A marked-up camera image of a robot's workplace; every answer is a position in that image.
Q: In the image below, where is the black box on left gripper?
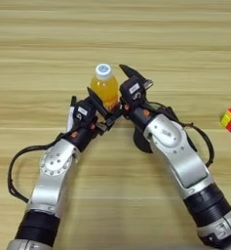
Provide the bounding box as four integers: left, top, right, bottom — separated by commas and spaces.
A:
72, 100, 97, 129

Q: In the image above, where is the orange juice bottle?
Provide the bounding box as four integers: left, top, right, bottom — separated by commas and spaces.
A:
89, 62, 121, 112

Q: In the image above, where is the black mesh cup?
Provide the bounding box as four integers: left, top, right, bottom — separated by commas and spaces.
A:
133, 126, 154, 154

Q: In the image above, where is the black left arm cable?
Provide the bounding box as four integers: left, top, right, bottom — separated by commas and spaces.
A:
7, 132, 66, 205

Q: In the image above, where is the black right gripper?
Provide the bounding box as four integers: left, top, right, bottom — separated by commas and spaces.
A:
87, 63, 162, 132

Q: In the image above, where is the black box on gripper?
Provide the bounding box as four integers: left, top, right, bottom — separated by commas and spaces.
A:
119, 76, 148, 105
72, 100, 97, 129

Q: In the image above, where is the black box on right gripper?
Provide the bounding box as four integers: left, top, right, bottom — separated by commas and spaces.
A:
119, 76, 148, 105

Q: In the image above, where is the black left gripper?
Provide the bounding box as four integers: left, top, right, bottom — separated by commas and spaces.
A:
62, 122, 108, 152

